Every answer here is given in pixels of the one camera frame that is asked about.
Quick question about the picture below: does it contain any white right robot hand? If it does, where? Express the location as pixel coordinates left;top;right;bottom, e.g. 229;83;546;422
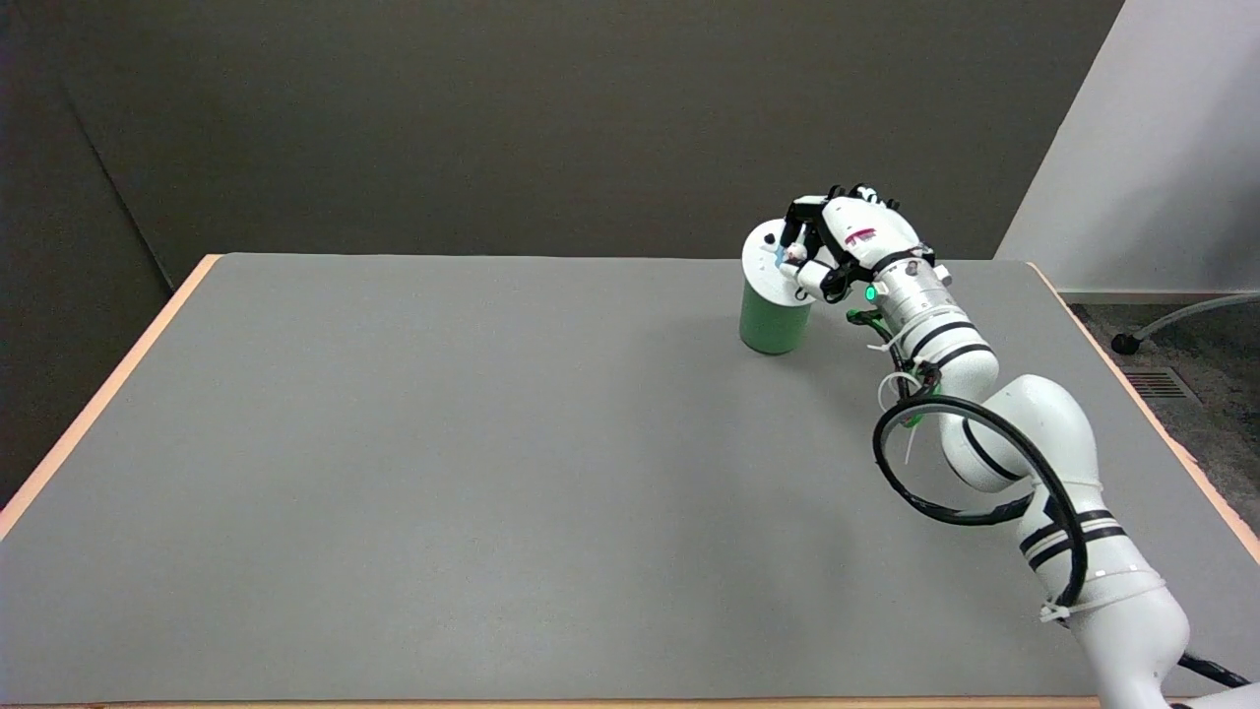
775;183;936;304

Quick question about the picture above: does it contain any white round cup lid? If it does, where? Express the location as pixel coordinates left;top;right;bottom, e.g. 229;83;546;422
741;221;818;303

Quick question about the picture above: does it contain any green ceramic mug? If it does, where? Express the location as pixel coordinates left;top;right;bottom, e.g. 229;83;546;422
738;276;814;355

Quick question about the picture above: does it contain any floor vent grille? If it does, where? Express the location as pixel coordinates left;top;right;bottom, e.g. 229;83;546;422
1124;366;1198;403

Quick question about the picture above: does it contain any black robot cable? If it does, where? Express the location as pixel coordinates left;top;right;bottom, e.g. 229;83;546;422
872;395;1253;688

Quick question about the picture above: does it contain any grey hose with black foot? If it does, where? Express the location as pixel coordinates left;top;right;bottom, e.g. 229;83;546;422
1111;291;1260;356

